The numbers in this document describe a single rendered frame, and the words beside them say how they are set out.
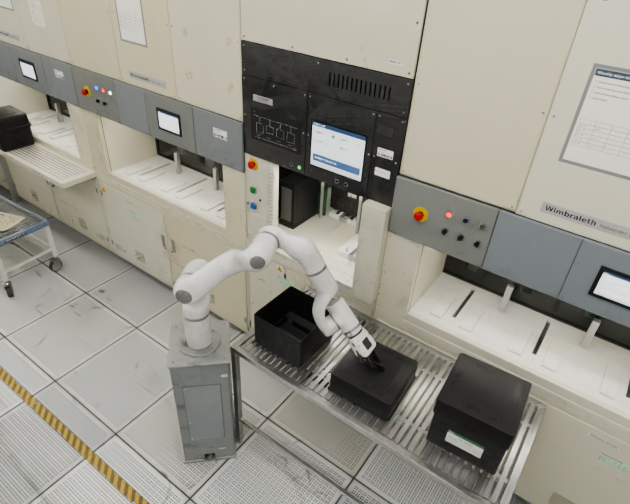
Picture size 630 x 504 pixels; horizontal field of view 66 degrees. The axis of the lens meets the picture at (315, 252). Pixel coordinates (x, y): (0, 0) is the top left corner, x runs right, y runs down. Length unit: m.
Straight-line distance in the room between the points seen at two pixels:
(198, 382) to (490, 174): 1.56
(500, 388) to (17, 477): 2.40
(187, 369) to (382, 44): 1.60
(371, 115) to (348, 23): 0.36
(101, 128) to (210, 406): 2.07
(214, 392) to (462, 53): 1.79
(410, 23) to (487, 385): 1.37
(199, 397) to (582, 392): 1.70
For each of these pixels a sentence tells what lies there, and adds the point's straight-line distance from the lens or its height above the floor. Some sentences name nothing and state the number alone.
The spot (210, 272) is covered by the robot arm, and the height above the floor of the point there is 1.23.
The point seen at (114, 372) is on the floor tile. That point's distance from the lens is 3.39.
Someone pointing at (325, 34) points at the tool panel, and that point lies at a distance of 2.14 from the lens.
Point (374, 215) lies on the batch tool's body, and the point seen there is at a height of 1.36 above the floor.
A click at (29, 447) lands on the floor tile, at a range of 3.20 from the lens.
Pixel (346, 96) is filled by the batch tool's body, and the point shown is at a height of 1.83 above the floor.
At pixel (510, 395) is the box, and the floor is 1.01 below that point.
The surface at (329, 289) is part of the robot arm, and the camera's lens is 1.93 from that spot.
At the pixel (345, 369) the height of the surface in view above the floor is 0.86.
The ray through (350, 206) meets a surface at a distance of 2.96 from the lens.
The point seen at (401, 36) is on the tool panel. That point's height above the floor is 2.09.
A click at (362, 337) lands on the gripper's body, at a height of 1.00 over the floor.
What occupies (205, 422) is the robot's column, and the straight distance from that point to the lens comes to 2.61.
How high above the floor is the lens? 2.44
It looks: 35 degrees down
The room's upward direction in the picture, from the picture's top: 4 degrees clockwise
